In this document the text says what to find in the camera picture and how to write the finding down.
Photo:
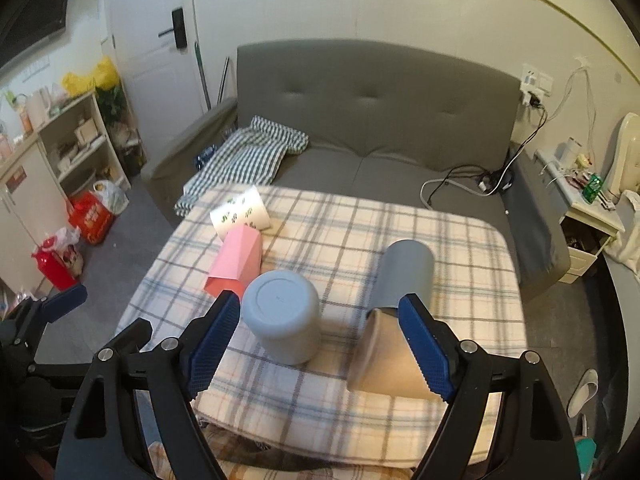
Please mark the white plastic bag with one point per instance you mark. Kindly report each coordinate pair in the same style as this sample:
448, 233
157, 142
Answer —
112, 197

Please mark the beige cup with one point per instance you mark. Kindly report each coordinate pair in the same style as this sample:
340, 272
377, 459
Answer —
385, 360

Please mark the black door lock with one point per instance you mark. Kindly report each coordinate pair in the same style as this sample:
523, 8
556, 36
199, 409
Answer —
177, 27

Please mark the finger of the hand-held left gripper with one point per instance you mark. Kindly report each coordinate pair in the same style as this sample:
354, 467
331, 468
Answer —
65, 301

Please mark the green plant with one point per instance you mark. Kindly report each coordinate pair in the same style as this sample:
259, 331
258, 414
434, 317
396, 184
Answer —
112, 105

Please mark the white nightstand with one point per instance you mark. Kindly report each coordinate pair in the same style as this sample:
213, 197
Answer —
592, 212

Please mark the green checked cloth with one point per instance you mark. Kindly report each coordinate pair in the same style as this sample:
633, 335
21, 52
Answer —
240, 160

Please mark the power strip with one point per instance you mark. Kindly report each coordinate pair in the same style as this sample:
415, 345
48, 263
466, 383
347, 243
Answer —
495, 182

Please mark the black television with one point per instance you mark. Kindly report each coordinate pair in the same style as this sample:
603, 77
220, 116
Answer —
30, 5

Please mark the white door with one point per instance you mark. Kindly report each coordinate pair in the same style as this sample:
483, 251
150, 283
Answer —
150, 90

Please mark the wall socket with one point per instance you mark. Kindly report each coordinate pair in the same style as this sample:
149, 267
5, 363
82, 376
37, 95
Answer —
537, 80

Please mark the pink cup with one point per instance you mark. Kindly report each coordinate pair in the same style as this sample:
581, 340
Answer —
235, 260

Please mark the white shelf cabinet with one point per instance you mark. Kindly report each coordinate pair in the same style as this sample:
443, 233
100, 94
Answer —
96, 107

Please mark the white bottle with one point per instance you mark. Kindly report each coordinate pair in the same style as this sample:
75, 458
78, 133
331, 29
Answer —
568, 155

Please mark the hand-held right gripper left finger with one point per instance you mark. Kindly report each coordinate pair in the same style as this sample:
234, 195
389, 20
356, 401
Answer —
210, 347

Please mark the grey sofa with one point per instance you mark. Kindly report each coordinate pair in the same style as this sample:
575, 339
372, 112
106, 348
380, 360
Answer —
375, 110

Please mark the grey-blue cup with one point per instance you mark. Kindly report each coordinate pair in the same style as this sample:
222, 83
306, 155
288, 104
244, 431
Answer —
405, 275
282, 320

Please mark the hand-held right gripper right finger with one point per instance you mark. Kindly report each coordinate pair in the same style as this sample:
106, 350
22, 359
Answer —
425, 352

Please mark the red gift bag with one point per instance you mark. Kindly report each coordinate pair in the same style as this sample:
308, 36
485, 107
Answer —
90, 220

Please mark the plaid table cloth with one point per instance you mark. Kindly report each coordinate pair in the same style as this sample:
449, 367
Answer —
330, 240

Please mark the white cup with green print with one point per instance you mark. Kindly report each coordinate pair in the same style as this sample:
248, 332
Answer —
240, 212

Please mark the red printed bag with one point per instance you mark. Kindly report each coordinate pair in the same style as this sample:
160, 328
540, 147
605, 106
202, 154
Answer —
50, 265

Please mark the yellow plastic bag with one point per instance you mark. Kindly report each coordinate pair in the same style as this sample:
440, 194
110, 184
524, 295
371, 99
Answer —
105, 75

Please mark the white slipper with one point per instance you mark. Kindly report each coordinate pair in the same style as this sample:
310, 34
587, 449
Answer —
582, 392

